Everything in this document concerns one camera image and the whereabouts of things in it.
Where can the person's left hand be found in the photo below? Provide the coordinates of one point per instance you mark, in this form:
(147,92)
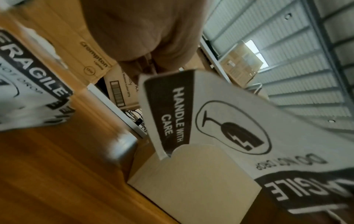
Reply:
(143,30)

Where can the fragile sticker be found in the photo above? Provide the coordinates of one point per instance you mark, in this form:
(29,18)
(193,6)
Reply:
(237,105)

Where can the stack of fragile stickers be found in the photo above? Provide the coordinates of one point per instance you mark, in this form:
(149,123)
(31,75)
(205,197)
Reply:
(27,87)

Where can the small taped cardboard box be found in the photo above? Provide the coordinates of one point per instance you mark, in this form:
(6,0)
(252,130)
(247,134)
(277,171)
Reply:
(193,186)

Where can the barcode printed cardboard box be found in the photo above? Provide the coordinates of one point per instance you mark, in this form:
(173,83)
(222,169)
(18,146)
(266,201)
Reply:
(121,91)

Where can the flattened printed cardboard carton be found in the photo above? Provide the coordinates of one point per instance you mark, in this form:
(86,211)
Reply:
(74,48)

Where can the brown cardboard box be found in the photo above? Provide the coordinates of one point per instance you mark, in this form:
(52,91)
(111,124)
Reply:
(240,63)

